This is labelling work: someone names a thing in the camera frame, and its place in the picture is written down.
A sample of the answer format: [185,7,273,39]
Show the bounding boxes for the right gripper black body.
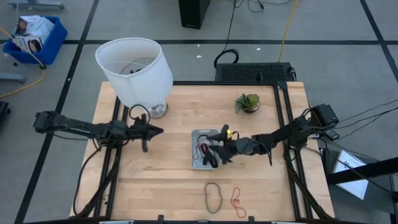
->
[221,124,261,165]

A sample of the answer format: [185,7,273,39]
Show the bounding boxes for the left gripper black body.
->
[126,113,150,153]

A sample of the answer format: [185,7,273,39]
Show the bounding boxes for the white plastic bin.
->
[191,129,221,170]

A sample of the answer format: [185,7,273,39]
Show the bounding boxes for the large thin black rubber band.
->
[203,182,224,215]

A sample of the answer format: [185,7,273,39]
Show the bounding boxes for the potted succulent plant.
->
[234,93,261,114]

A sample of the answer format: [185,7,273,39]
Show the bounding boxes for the white shade silver table lamp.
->
[95,37,174,120]

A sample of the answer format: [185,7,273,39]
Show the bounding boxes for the black perforated metal case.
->
[214,62,297,83]

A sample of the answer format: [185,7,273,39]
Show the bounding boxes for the black power brick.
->
[320,127,341,141]

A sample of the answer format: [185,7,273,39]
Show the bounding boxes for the white paper sheet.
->
[331,149,370,200]

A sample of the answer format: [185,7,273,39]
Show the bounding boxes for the blue plastic tote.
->
[2,16,68,66]

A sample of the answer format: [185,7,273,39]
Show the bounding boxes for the black computer tower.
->
[178,0,211,30]

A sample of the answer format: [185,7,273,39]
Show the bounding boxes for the black metal beam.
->
[325,156,398,187]

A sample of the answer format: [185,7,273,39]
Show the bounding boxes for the grey stand leg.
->
[0,73,26,84]
[7,0,65,10]

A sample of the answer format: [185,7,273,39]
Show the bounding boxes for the white printed cartons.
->
[12,14,55,54]

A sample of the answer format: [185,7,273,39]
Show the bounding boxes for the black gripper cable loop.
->
[128,103,152,123]

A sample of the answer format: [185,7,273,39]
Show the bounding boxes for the black aluminium table frame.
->
[70,80,335,224]

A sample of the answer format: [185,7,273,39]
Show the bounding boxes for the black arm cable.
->
[72,144,108,217]

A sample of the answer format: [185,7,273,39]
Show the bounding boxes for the black floor cable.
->
[236,0,293,14]
[213,0,240,68]

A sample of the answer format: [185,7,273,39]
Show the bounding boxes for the yellow cable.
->
[277,0,300,62]
[0,26,47,99]

